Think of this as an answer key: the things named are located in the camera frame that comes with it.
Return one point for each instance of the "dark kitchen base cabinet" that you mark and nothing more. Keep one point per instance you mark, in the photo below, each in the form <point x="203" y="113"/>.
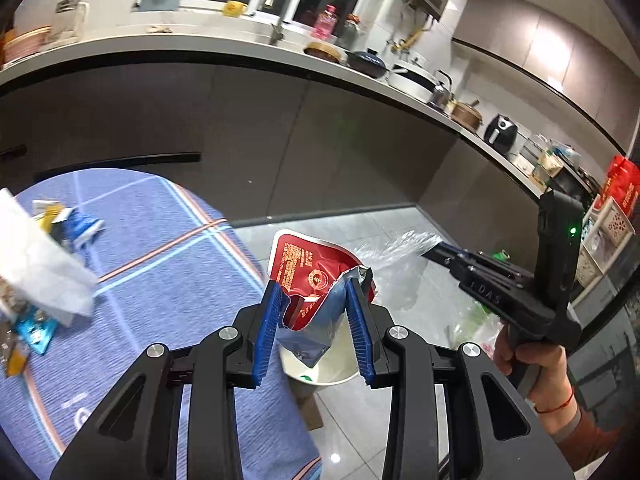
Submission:
<point x="250" y="125"/>

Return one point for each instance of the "white basket rack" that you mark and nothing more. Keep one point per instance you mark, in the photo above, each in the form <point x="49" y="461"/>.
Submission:
<point x="605" y="240"/>

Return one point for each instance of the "orange wrapper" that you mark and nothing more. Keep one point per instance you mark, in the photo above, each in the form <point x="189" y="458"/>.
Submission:
<point x="16" y="360"/>

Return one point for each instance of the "red foil snack packet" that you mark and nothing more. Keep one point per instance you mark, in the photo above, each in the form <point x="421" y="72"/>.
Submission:
<point x="310" y="270"/>

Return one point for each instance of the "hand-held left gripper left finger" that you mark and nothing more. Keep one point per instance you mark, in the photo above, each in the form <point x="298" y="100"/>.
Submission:
<point x="265" y="335"/>

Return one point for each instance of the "brown lidded bowl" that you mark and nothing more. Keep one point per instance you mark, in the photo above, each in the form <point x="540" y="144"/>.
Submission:
<point x="322" y="52"/>

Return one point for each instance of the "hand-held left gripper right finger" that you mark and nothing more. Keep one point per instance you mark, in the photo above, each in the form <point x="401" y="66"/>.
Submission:
<point x="360" y="335"/>

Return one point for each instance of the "teal foil wrapper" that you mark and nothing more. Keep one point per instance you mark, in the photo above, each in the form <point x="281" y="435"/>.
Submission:
<point x="35" y="332"/>

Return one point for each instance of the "steel kitchen faucet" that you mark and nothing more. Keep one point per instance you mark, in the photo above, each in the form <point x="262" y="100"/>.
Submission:
<point x="277" y="5"/>

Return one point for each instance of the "small green item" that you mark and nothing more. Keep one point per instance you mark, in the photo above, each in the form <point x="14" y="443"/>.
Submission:
<point x="501" y="255"/>

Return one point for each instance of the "blue white snack packet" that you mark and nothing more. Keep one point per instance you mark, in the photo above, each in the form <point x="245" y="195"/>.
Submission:
<point x="80" y="227"/>

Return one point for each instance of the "steel kettle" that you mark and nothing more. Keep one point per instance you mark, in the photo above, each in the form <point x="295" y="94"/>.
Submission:
<point x="441" y="92"/>

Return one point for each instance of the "yellow white wrapper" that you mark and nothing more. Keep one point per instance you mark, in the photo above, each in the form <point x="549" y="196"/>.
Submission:
<point x="50" y="212"/>

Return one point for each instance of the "pink plastic bottle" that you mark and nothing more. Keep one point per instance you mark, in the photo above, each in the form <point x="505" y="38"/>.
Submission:
<point x="325" y="22"/>

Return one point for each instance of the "yellow cup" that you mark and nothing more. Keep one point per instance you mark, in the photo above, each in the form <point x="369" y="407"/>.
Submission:
<point x="235" y="8"/>

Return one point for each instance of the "black air fryer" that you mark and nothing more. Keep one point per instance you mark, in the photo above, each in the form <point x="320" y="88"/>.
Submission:
<point x="500" y="132"/>

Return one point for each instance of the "stack of round plates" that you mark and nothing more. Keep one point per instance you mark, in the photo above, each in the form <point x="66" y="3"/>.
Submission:
<point x="25" y="45"/>

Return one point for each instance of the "clear plastic bag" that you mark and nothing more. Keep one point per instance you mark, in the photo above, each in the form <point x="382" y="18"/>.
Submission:
<point x="400" y="270"/>

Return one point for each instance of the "brown printed packet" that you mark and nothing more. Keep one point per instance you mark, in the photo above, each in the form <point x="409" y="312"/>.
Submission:
<point x="10" y="300"/>

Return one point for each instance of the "yellow gas pipe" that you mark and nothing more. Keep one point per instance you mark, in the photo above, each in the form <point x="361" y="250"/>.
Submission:
<point x="410" y="40"/>

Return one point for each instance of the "person's right forearm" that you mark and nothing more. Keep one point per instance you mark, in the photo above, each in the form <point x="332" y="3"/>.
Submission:
<point x="567" y="427"/>

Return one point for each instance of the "blue plastic basin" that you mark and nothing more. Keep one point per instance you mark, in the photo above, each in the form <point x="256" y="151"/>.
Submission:
<point x="157" y="2"/>

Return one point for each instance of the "person's right hand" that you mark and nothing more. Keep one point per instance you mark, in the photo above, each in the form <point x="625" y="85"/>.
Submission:
<point x="550" y="370"/>

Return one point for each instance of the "brown clay pot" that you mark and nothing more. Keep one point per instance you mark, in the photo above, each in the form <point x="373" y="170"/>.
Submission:
<point x="466" y="116"/>

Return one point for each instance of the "boxes on counter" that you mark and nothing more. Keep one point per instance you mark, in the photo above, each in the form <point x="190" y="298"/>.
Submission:
<point x="547" y="160"/>

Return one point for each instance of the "white round plastic bin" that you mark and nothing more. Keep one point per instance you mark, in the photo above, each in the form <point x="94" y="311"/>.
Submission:
<point x="320" y="376"/>

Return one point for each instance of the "red gift bags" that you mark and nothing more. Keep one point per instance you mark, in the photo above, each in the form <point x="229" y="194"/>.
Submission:
<point x="620" y="185"/>

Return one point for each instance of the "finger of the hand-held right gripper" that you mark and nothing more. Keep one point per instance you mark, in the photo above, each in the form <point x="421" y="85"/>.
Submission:
<point x="450" y="257"/>
<point x="502" y="267"/>

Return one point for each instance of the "grey wall cabinets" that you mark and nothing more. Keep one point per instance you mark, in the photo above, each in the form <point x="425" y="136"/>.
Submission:
<point x="540" y="45"/>

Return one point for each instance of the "white cooking pot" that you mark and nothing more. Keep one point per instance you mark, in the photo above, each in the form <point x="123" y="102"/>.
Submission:
<point x="410" y="82"/>

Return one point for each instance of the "blue plaid tablecloth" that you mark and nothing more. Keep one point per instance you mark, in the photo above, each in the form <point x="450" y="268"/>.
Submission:
<point x="165" y="270"/>

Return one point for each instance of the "dark glass jar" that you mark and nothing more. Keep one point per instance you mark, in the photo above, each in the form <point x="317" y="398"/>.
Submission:
<point x="350" y="30"/>

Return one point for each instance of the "white tissue paper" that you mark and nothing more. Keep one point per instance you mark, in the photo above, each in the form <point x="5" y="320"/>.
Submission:
<point x="35" y="260"/>

